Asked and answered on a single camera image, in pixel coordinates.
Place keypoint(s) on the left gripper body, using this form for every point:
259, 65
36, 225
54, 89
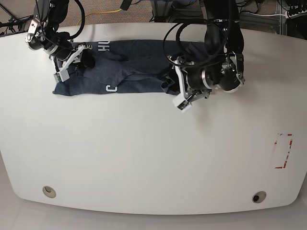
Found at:
226, 73

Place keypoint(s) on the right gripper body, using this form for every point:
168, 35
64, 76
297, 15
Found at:
57, 45

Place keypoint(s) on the dark blue T-shirt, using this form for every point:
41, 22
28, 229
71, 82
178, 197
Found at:
127, 66

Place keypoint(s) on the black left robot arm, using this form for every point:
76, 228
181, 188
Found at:
223, 35

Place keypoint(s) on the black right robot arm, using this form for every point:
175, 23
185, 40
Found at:
49, 14

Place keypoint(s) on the red tape rectangle marking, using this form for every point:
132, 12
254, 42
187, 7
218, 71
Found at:
281, 150

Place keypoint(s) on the white power strip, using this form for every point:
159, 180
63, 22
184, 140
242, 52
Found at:
296, 12

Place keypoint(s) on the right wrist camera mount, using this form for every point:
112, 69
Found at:
70, 62

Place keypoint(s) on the right table cable grommet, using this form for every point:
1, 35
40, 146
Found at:
259, 197

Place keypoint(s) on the table cable grommet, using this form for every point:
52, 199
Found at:
259, 197
49, 192

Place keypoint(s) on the left table cable grommet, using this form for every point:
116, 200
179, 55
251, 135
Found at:
49, 192

